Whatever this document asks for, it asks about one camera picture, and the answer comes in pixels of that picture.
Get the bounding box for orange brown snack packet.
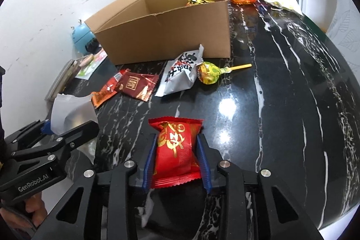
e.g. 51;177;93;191
90;69;133;109

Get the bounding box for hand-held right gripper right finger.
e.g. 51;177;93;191
195;133;324;240

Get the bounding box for yellow stick lollipop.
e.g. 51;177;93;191
197;61;253;85

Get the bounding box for yellow black snack packet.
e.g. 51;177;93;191
185;0;216;7

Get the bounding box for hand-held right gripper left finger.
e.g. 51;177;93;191
34;133;158;240

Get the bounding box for brown cardboard box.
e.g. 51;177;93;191
84;0;235;65

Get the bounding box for blue round gadget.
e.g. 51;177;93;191
71;19;97;55

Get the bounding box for frosted plastic bag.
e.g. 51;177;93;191
51;93;99;157

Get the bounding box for white black snack packet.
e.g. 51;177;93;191
155;44;204;97

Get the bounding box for person's left hand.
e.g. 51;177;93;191
24;192;49;227

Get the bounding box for grey covered chair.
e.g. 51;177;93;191
325;0;360;61

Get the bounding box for maroon snack packet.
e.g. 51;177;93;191
115;71;160;102

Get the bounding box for red snack packet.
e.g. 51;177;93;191
148;116;203;189

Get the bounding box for pink green packet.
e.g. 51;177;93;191
74;49;109;80

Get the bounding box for black claw clip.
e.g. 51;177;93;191
84;39;102;53

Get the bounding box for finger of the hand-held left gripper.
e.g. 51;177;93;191
11;120;99;162
4;120;54;151

